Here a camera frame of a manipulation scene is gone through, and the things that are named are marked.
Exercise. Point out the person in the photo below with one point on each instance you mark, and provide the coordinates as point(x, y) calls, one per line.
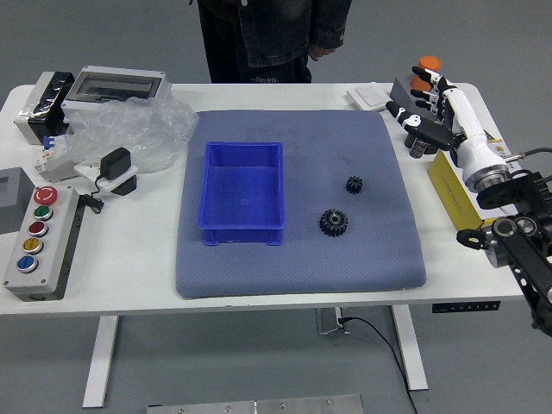
point(259, 39)

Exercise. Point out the person's hand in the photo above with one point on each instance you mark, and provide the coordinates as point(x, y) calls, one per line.
point(321, 52)

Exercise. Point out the black table control panel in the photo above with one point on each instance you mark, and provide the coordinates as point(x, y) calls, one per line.
point(466, 306)

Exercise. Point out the white wall switch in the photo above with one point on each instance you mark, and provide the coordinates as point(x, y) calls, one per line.
point(371, 97)

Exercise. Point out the white distribution box tinted lid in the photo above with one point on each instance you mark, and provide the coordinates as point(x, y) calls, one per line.
point(112, 88)

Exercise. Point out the yellow and white cardboard box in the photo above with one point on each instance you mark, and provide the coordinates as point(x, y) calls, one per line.
point(450, 190)

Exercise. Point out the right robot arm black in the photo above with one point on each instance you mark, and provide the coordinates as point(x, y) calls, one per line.
point(526, 241)

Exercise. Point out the grey metal plate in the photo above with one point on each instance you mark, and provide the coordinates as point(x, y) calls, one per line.
point(259, 405)

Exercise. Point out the big black gear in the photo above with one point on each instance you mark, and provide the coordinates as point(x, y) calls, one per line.
point(334, 222)

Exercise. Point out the grey under-table power box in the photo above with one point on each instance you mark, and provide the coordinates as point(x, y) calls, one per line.
point(330, 321)

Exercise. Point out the black cylindrical capacitor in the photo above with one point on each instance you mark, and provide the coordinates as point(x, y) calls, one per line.
point(412, 141)
point(420, 151)

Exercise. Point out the white circuit breaker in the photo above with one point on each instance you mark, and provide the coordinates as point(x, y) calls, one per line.
point(54, 159)

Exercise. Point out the orange cylinder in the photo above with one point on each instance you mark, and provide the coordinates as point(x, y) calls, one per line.
point(430, 62)

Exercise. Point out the blue-grey foam mat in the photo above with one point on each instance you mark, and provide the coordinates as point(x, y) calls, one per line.
point(302, 267)

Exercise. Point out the black power adapter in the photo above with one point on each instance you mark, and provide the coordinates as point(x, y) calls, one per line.
point(115, 163)

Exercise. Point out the dark grey square block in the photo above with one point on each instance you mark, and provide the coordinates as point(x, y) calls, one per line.
point(13, 198)

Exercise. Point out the black and white enclosure box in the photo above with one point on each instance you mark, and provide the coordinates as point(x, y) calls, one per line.
point(43, 108)

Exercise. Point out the grey block holder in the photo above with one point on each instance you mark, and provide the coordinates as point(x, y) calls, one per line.
point(403, 92)

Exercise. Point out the blue plastic bin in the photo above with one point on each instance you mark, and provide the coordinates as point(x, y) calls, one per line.
point(243, 190)

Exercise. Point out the grey push-button control box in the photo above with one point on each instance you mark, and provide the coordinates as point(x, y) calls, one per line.
point(39, 246)

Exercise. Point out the white table leg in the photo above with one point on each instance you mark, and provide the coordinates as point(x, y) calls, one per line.
point(409, 345)
point(101, 362)

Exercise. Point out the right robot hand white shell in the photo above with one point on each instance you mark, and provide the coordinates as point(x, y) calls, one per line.
point(470, 133)

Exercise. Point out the clear plastic bag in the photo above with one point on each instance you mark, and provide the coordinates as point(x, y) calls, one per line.
point(138, 125)

